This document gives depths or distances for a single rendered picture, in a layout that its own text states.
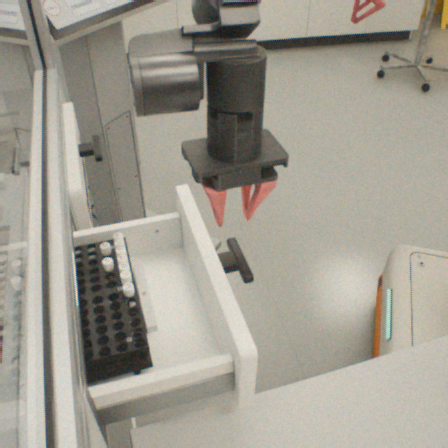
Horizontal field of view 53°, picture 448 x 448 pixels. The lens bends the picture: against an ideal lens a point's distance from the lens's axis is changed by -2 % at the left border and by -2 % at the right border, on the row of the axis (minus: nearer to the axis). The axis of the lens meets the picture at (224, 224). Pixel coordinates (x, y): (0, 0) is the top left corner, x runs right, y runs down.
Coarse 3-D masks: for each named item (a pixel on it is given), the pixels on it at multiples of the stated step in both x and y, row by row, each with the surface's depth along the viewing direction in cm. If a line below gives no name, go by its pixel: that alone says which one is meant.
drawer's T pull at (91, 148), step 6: (96, 138) 77; (78, 144) 75; (84, 144) 75; (90, 144) 75; (96, 144) 75; (78, 150) 74; (84, 150) 74; (90, 150) 74; (96, 150) 74; (84, 156) 74; (96, 156) 73
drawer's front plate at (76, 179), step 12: (72, 108) 82; (72, 120) 78; (72, 132) 75; (72, 144) 72; (72, 156) 69; (72, 168) 67; (72, 180) 65; (84, 180) 74; (72, 192) 63; (84, 192) 70; (72, 204) 64; (84, 204) 65; (84, 216) 66; (84, 228) 67
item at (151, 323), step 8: (136, 272) 62; (136, 280) 61; (144, 280) 61; (144, 288) 60; (144, 296) 59; (144, 304) 58; (152, 304) 58; (144, 312) 57; (152, 312) 57; (152, 320) 56; (152, 328) 56
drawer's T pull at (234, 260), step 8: (232, 240) 58; (232, 248) 57; (224, 256) 56; (232, 256) 56; (240, 256) 55; (224, 264) 55; (232, 264) 55; (240, 264) 54; (248, 264) 55; (240, 272) 54; (248, 272) 53; (248, 280) 53
